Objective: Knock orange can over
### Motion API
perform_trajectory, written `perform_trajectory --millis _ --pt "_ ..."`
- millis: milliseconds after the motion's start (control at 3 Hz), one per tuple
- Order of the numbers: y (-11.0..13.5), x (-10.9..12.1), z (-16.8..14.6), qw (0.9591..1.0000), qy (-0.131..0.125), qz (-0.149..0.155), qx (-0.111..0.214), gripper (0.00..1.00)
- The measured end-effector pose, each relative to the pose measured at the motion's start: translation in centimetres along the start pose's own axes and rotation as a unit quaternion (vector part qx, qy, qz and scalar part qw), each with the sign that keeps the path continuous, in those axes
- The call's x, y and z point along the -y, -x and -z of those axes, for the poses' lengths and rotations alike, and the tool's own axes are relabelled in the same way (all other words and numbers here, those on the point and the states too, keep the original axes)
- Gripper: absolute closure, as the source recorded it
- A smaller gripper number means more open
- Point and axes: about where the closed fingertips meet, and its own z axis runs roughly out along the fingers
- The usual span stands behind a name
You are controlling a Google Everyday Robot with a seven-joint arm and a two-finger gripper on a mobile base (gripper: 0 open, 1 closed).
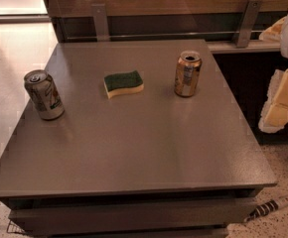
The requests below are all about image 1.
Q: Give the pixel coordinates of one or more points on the grey drawer cabinet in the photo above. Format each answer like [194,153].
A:
[151,164]

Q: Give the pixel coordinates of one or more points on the wire rack corner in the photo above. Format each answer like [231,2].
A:
[13,228]

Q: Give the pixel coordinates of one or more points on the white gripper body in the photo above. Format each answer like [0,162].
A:
[274,115]

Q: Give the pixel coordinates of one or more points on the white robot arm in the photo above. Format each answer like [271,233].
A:
[274,113]

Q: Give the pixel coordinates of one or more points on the white green soda can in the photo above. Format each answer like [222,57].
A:
[44,94]

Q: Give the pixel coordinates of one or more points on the left metal bracket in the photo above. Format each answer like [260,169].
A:
[100,22]

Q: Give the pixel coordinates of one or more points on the orange soda can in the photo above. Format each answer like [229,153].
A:
[187,73]

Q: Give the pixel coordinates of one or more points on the green yellow sponge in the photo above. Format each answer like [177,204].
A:
[123,83]

